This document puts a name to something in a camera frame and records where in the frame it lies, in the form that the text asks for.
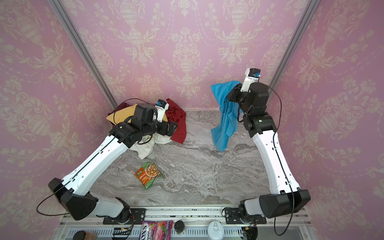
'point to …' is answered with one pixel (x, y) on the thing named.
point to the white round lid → (215, 230)
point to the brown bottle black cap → (82, 235)
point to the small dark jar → (179, 227)
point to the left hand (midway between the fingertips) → (170, 122)
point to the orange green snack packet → (147, 174)
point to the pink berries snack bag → (156, 230)
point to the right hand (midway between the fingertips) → (235, 82)
